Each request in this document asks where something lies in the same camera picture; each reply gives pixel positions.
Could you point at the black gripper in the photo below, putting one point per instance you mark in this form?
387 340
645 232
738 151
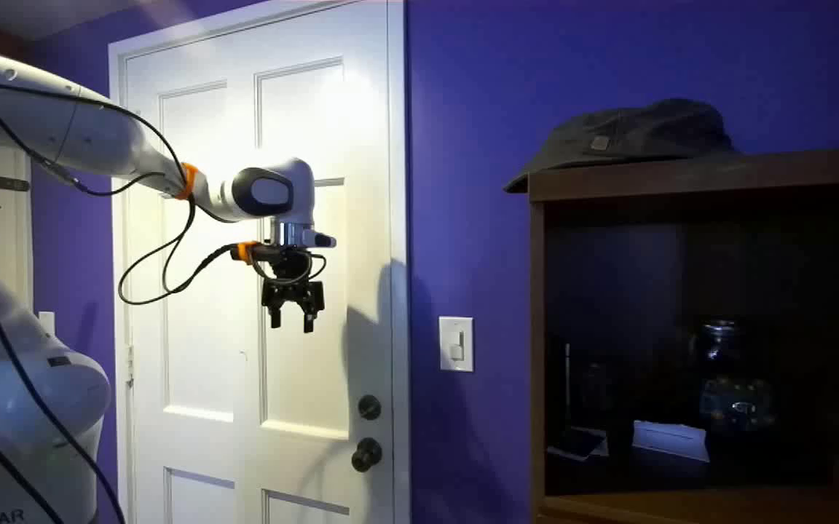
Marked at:
288 263

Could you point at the dark grey cap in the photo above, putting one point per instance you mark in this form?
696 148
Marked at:
632 133

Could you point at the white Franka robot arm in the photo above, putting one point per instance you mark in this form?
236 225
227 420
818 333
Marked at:
41 110

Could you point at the white panel door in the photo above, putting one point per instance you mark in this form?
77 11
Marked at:
217 388

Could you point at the dark round door knob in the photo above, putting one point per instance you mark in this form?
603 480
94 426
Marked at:
364 452

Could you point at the dark round deadbolt lock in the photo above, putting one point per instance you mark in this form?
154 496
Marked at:
368 406

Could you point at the dark flat object in cabinet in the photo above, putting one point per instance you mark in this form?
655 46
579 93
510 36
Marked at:
579 441

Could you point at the white paper sheet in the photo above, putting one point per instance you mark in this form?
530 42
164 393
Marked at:
670 441

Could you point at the brown wooden cabinet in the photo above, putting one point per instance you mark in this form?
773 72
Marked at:
712 174

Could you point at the dark glass jar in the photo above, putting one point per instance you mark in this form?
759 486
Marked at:
735 397

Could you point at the white light switch plate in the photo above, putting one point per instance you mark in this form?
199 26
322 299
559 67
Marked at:
454 345

